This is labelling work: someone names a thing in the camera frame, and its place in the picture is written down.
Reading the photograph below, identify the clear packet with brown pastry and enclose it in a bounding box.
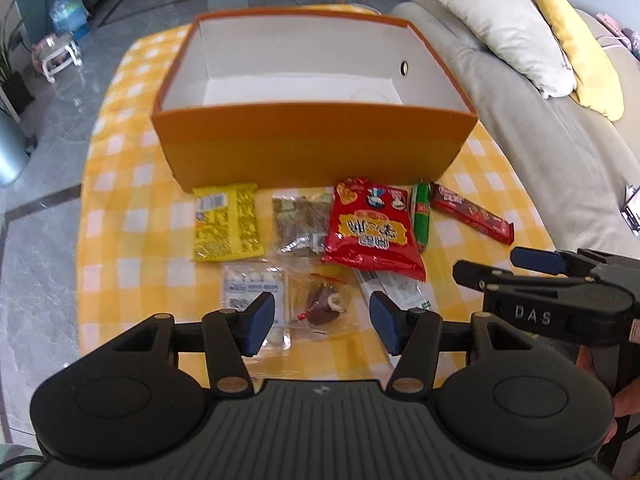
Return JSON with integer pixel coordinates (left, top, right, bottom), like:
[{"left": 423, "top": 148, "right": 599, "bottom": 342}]
[{"left": 287, "top": 266, "right": 366, "bottom": 338}]

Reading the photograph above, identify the clear tray of white candies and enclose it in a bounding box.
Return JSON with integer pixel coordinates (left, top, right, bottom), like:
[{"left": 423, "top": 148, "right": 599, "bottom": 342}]
[{"left": 220, "top": 261, "right": 293, "bottom": 351}]

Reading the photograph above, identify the green sausage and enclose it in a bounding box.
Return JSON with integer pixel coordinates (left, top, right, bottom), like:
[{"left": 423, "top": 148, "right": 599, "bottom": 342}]
[{"left": 409, "top": 180, "right": 433, "bottom": 254}]

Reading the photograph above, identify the potted plant in black pot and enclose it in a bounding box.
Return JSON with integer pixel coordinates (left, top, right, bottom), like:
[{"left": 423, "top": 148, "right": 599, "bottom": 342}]
[{"left": 0, "top": 10, "right": 37, "bottom": 116}]

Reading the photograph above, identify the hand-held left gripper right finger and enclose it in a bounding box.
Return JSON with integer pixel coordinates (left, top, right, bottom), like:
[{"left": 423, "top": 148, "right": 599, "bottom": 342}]
[{"left": 369, "top": 291, "right": 548, "bottom": 395}]

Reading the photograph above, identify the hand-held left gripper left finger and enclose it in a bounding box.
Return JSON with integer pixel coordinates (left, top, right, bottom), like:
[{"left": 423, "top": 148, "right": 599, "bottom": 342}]
[{"left": 95, "top": 291, "right": 277, "bottom": 395}]

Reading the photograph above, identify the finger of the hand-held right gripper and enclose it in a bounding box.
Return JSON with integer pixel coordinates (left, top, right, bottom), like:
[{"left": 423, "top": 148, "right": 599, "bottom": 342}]
[
  {"left": 510, "top": 246, "right": 601, "bottom": 277},
  {"left": 452, "top": 259, "right": 591, "bottom": 293}
]

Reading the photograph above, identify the orange cardboard box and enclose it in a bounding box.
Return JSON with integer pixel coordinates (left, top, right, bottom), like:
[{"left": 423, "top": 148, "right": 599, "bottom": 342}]
[{"left": 151, "top": 10, "right": 480, "bottom": 192}]

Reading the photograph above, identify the white pillow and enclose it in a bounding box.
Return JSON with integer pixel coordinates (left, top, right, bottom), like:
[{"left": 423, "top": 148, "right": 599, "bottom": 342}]
[{"left": 432, "top": 0, "right": 576, "bottom": 100}]

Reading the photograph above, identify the grey sofa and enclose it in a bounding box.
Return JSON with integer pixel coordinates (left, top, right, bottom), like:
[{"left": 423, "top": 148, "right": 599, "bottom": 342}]
[{"left": 390, "top": 0, "right": 640, "bottom": 271}]

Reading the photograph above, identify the small white stool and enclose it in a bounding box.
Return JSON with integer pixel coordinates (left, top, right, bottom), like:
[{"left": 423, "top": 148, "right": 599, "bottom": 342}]
[{"left": 32, "top": 32, "right": 83, "bottom": 85}]

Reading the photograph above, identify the small device on sofa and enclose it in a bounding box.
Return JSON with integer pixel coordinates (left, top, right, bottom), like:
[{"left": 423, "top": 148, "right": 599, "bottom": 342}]
[{"left": 620, "top": 185, "right": 640, "bottom": 237}]

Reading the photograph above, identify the grey metal bin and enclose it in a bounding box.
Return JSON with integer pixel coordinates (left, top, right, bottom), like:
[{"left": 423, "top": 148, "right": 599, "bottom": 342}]
[{"left": 0, "top": 102, "right": 32, "bottom": 188}]

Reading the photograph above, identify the yellow checkered tablecloth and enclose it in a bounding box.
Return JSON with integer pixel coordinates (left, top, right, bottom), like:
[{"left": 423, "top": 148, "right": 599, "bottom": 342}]
[{"left": 77, "top": 2, "right": 558, "bottom": 381}]

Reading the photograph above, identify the red snack packet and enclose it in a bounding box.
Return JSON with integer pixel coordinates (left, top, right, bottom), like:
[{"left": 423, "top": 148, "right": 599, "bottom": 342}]
[{"left": 321, "top": 176, "right": 427, "bottom": 282}]

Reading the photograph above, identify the yellow pillow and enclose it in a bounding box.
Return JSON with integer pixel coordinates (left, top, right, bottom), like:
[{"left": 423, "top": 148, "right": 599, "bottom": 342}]
[{"left": 530, "top": 0, "right": 626, "bottom": 122}]

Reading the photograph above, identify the white snack packet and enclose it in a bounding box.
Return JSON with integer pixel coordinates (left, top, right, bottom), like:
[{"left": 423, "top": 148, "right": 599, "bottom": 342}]
[{"left": 352, "top": 267, "right": 441, "bottom": 317}]

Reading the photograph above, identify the yellow snack packet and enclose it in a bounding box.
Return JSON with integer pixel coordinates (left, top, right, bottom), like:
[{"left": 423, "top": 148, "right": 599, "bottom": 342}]
[{"left": 192, "top": 183, "right": 266, "bottom": 263}]

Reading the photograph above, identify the person's right hand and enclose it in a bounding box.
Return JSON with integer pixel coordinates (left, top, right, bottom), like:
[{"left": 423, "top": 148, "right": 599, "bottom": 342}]
[{"left": 612, "top": 367, "right": 640, "bottom": 423}]

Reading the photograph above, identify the blue water bottle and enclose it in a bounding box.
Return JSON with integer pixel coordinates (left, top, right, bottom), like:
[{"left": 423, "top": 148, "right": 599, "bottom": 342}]
[{"left": 50, "top": 0, "right": 92, "bottom": 41}]

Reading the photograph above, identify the dark red chocolate bar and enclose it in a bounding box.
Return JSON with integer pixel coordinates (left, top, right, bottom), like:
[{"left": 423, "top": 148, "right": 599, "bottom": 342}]
[{"left": 430, "top": 182, "right": 516, "bottom": 247}]

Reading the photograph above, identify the clear nut packet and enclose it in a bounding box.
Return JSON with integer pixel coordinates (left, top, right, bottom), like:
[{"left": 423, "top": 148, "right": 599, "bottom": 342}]
[{"left": 271, "top": 190, "right": 335, "bottom": 260}]

